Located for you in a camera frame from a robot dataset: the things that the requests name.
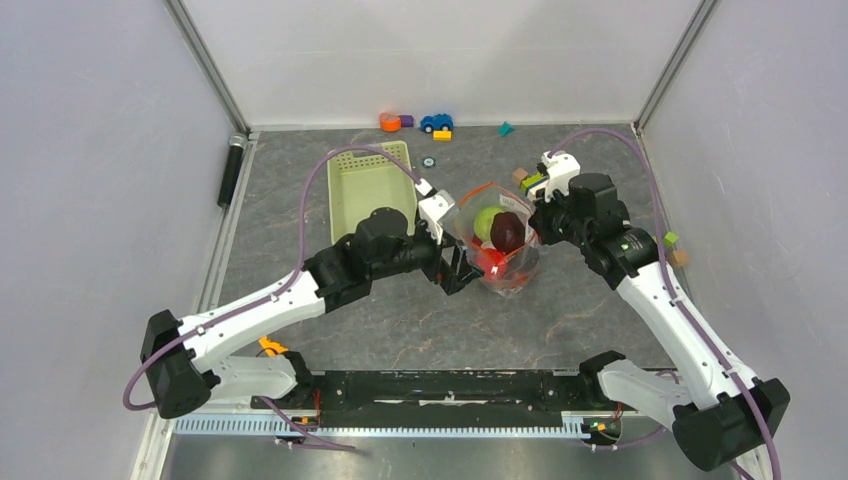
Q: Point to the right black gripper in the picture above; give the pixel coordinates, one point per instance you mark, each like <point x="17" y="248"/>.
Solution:
<point x="539" y="218"/>

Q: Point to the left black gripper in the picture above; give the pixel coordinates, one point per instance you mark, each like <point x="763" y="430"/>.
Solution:
<point x="452" y="277"/>

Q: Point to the green cabbage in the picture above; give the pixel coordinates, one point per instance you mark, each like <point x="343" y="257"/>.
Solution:
<point x="484" y="220"/>

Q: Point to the clear zip top bag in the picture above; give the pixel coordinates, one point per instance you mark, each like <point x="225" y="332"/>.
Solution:
<point x="526" y="258"/>

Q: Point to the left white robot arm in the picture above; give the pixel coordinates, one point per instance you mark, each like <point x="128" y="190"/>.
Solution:
<point x="189" y="361"/>

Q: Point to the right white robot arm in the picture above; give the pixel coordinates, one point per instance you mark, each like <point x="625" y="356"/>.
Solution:
<point x="722" y="409"/>

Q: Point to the wooden cube near bag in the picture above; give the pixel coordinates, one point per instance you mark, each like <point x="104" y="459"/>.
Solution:
<point x="518" y="176"/>

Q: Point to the green blue white brick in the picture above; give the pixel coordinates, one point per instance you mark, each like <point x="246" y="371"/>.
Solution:
<point x="531" y="184"/>

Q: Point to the small green cube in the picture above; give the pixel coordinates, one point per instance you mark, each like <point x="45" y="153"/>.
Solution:
<point x="670" y="239"/>

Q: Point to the wooden cube right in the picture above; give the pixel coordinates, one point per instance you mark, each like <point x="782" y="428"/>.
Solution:
<point x="678" y="258"/>

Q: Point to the teal block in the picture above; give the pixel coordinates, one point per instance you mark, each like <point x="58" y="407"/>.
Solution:
<point x="505" y="129"/>

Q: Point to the green plastic basket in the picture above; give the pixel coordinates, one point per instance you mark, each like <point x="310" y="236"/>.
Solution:
<point x="361" y="182"/>

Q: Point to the yellow block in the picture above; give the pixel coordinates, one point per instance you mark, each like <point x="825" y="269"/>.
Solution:
<point x="442" y="136"/>

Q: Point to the blue toy car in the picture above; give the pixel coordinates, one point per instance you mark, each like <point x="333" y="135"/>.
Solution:
<point x="436" y="122"/>

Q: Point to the black microphone left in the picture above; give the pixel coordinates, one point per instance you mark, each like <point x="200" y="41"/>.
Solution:
<point x="236" y="146"/>

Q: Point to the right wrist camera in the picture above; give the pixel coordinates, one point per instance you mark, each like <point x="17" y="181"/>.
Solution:
<point x="560" y="168"/>

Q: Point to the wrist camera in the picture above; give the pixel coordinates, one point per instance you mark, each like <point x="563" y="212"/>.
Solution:
<point x="433" y="207"/>
<point x="560" y="168"/>

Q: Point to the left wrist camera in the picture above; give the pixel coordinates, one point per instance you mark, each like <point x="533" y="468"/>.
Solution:
<point x="433" y="207"/>

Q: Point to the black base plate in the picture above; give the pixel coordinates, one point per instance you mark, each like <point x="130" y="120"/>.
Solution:
<point x="444" y="398"/>

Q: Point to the orange ring toy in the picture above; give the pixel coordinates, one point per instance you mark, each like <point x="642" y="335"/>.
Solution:
<point x="390" y="122"/>

